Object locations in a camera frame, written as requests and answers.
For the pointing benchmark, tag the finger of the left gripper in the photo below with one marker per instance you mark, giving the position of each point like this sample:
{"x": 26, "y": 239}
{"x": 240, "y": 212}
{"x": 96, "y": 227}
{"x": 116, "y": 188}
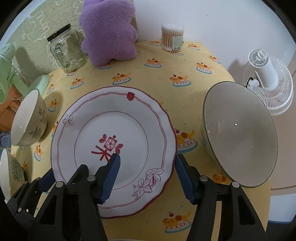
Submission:
{"x": 47, "y": 181}

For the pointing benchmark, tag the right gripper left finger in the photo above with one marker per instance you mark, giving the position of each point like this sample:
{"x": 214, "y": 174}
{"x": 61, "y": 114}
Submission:
{"x": 87, "y": 192}

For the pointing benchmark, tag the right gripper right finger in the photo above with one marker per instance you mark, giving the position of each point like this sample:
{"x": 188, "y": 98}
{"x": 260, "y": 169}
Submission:
{"x": 239, "y": 220}

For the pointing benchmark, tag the red trimmed white plate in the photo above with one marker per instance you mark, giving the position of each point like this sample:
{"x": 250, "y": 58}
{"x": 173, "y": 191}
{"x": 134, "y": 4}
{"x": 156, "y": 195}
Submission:
{"x": 124, "y": 121}

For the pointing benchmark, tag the green leaf bowl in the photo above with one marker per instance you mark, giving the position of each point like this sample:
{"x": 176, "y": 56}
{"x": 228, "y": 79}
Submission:
{"x": 240, "y": 134}

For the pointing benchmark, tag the grey plaid pillow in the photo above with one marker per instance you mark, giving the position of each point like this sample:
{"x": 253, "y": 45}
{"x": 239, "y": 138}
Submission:
{"x": 5, "y": 140}

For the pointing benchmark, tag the beige door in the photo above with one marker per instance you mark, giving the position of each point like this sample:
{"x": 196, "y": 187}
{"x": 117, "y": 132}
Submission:
{"x": 282, "y": 180}

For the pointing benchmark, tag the wooden bed headboard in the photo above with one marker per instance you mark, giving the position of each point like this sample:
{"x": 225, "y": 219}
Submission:
{"x": 9, "y": 109}

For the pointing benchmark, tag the green desk fan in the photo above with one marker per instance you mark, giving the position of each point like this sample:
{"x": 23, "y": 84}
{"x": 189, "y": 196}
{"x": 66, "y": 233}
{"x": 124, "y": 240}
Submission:
{"x": 10, "y": 76}

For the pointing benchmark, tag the green elephant print mat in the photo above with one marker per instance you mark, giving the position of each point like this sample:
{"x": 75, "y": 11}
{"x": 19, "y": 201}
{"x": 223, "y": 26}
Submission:
{"x": 31, "y": 28}

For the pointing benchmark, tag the glass jar black lid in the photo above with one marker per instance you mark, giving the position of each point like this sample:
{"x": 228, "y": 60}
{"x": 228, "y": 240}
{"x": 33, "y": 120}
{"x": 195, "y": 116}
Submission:
{"x": 65, "y": 46}

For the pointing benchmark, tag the white standing fan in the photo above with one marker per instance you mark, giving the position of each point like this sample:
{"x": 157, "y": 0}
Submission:
{"x": 270, "y": 80}

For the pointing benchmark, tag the yellow cake print tablecloth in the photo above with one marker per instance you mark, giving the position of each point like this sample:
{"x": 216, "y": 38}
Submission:
{"x": 178, "y": 82}

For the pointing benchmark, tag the purple plush toy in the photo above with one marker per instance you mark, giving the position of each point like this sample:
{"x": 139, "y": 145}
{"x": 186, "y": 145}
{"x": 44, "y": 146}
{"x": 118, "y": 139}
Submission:
{"x": 108, "y": 31}

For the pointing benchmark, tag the cotton swab container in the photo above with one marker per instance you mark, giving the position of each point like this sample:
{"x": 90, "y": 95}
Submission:
{"x": 172, "y": 37}

